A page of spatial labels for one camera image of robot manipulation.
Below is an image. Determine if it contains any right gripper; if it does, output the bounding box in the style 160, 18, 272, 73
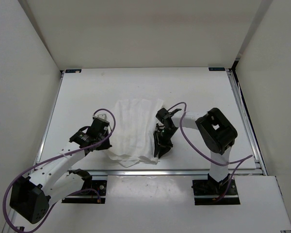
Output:
153, 127, 178, 158

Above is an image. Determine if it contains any white skirt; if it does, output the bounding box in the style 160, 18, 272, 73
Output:
107, 99, 163, 167

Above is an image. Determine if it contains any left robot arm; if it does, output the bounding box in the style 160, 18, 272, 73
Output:
9, 114, 111, 224

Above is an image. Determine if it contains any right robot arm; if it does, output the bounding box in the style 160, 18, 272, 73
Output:
153, 108, 238, 194

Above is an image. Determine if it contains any left blue corner label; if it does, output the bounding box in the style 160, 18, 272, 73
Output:
65, 69, 82, 73

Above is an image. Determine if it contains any blue corner label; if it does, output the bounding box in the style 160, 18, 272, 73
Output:
209, 67, 226, 71
65, 69, 82, 73

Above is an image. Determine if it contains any right blue corner label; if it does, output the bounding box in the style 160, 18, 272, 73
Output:
209, 67, 226, 71

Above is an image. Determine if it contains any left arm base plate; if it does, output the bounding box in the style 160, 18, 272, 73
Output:
61, 176, 107, 204

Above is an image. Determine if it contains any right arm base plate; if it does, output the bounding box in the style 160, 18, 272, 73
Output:
192, 179, 241, 206

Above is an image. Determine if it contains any aluminium frame rail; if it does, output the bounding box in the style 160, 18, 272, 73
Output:
31, 168, 267, 177

